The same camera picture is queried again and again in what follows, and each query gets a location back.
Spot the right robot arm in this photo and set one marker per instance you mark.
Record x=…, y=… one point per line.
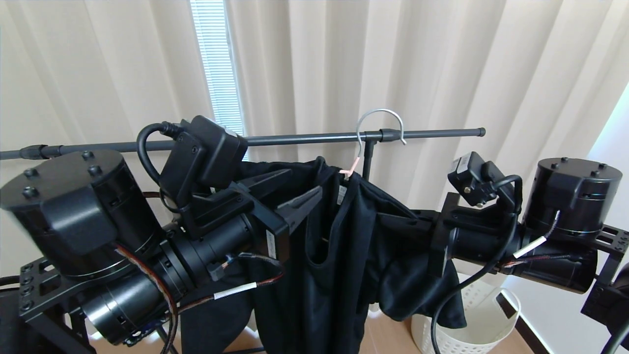
x=570, y=196

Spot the black shorts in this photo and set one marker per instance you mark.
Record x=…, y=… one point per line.
x=211, y=324

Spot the window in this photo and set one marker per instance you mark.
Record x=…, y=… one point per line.
x=218, y=64

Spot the beige curtain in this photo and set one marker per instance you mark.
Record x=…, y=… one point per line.
x=393, y=59
x=98, y=64

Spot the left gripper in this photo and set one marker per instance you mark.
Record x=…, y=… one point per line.
x=206, y=250

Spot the black clothes rack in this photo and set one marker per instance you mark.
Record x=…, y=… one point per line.
x=295, y=139

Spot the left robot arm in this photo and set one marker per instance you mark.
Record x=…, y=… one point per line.
x=73, y=221

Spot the pink clothes hanger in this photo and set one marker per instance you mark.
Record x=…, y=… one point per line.
x=361, y=129

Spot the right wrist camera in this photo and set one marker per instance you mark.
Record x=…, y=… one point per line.
x=474, y=177

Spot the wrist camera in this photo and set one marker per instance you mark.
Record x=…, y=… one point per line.
x=474, y=177
x=206, y=147

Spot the white laundry basket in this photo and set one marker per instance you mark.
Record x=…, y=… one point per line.
x=471, y=329

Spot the black garment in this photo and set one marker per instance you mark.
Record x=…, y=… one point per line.
x=344, y=275

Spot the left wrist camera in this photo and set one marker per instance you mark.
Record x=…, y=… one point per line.
x=206, y=147

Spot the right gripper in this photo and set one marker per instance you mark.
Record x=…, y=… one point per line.
x=491, y=243

